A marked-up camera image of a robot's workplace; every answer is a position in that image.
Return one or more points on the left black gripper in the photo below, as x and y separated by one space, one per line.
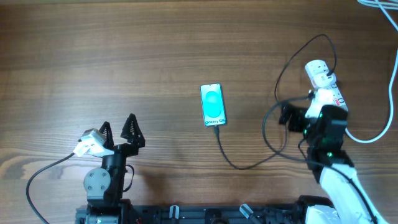
130 149

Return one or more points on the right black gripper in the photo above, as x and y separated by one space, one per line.
298 115

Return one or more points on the turquoise Galaxy S25 smartphone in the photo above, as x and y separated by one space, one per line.
212 105

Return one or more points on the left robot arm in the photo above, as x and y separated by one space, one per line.
105 185

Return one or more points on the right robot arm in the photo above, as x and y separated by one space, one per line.
333 170

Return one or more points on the white USB charger plug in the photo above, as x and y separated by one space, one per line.
322 80

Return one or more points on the white power strip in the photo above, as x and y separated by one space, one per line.
317 71

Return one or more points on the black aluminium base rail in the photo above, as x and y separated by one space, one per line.
280 213

